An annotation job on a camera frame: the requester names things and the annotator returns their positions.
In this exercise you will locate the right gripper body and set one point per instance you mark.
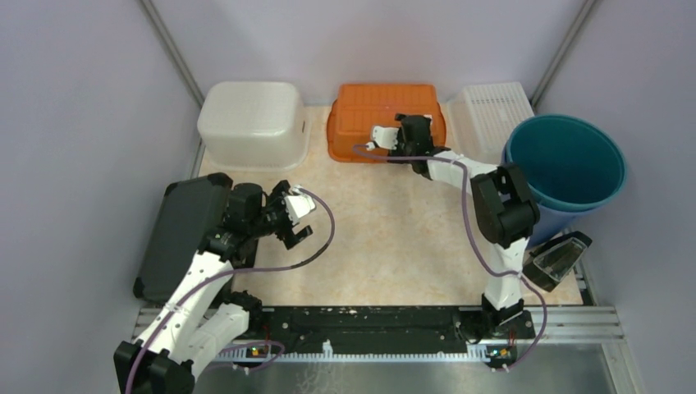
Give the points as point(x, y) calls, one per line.
point(402, 148)

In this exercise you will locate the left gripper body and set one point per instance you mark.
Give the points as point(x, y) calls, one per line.
point(275, 218)

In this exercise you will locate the white perforated basket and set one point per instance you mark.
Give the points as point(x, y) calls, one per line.
point(481, 118)

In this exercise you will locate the orange plastic tub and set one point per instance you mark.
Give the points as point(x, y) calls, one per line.
point(360, 107)

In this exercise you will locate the translucent white plastic tub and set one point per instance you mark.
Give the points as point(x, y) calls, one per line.
point(254, 126)

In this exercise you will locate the teal bucket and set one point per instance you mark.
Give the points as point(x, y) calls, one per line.
point(569, 163)

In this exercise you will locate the blue bucket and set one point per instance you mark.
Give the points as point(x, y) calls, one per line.
point(550, 223)

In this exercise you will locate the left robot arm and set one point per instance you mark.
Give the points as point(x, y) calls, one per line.
point(200, 319)

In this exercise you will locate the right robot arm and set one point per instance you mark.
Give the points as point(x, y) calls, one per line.
point(504, 210)

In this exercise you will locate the black case on left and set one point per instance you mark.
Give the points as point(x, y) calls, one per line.
point(189, 210)

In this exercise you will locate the small black clear box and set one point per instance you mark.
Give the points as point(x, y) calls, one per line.
point(549, 264)

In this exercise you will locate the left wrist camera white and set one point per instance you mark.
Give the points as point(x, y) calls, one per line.
point(298, 204)

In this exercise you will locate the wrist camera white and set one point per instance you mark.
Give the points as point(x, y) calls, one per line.
point(298, 204)
point(383, 137)

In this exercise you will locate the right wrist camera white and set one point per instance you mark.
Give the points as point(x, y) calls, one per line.
point(383, 137)

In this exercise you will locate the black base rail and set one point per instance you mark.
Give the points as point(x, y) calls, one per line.
point(384, 330)

